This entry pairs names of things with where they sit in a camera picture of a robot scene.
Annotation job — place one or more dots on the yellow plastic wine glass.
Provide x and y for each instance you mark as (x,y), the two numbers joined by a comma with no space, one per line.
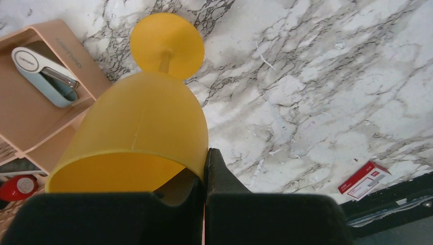
(147,127)

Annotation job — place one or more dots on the red white staples box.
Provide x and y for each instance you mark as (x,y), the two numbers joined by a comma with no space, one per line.
(364,181)

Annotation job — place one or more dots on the white blue stapler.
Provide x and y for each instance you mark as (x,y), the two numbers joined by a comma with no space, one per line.
(47,75)

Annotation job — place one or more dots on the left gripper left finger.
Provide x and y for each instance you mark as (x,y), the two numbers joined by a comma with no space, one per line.
(172,214)

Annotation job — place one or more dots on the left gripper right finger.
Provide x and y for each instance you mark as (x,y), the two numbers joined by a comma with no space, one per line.
(235,215)

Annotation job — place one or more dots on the peach plastic file organizer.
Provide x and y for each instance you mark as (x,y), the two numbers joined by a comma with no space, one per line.
(33,129)

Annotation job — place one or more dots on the red round object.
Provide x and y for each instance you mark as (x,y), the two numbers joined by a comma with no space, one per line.
(18,188)

